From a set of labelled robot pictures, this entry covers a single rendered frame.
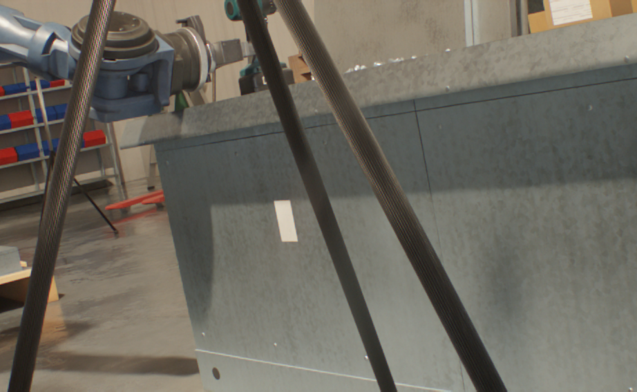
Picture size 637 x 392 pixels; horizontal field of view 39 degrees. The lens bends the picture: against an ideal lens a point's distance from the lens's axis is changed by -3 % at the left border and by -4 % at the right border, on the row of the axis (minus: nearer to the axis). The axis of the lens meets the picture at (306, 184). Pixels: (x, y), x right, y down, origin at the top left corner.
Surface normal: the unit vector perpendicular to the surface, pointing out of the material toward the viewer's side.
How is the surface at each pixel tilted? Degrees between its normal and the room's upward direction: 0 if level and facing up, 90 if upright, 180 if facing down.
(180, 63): 99
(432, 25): 78
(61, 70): 106
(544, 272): 90
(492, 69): 67
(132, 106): 123
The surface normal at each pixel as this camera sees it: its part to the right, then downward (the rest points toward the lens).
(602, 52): -0.78, -0.19
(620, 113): -0.77, 0.20
